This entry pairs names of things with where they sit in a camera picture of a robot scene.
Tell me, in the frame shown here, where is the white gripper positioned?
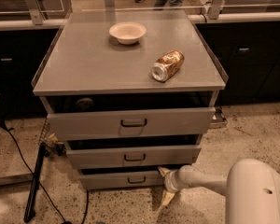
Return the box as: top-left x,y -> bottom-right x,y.
158,166 -> 181,206

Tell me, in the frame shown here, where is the grey bottom drawer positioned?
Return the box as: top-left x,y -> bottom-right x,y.
80,165 -> 163,190

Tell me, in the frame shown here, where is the grey drawer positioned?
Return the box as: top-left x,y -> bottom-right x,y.
80,165 -> 163,190
66,135 -> 201,170
41,93 -> 215,141

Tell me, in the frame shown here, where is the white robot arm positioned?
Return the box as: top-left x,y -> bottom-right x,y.
159,159 -> 280,224

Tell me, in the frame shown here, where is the grey middle drawer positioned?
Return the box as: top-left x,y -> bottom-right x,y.
66,135 -> 201,170

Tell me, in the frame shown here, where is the grey top drawer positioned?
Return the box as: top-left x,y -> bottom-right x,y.
41,93 -> 215,141

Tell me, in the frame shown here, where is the grey drawer cabinet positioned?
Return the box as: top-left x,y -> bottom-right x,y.
32,9 -> 230,191

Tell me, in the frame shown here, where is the dark object in top drawer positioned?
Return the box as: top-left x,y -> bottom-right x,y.
74,97 -> 94,112

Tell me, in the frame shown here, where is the gold crushed soda can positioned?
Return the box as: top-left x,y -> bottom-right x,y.
151,50 -> 185,82

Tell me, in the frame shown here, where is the black stand leg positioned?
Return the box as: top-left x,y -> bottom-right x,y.
23,145 -> 46,223

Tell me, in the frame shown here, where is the white paper bowl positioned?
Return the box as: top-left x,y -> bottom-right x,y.
109,22 -> 147,45

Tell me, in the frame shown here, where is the black floor cable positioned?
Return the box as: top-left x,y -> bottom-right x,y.
0,121 -> 90,224

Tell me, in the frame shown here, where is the wire basket with items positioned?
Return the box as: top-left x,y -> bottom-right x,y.
38,119 -> 65,156

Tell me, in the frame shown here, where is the grey counter rail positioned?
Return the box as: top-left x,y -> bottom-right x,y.
0,12 -> 280,31

